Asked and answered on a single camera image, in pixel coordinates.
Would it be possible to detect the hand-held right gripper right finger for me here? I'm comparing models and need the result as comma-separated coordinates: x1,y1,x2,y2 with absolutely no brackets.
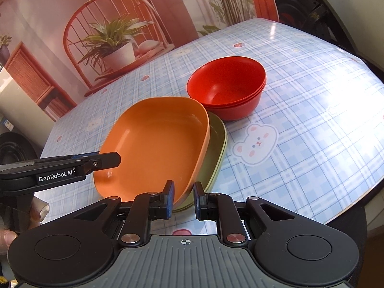
193,181,303,246

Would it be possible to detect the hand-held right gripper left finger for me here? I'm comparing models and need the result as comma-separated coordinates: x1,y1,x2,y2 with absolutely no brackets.
67,180,175,246

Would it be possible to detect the green plate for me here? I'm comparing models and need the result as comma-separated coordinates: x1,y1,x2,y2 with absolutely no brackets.
180,112,226,207
172,117,228,212

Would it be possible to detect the orange plate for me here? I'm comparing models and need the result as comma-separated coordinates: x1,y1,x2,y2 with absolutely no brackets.
93,96,210,204

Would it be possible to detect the red bowl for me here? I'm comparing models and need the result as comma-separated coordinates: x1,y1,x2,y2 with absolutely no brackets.
186,56,267,110
210,85,266,122
204,79,267,111

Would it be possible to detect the person's left hand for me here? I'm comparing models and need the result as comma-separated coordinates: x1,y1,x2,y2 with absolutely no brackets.
0,197,50,257

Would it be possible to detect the checked blue tablecloth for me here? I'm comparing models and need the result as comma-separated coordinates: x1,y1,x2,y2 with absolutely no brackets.
39,18,384,236

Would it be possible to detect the printed room backdrop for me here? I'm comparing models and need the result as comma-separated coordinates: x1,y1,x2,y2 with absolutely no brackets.
0,0,280,122

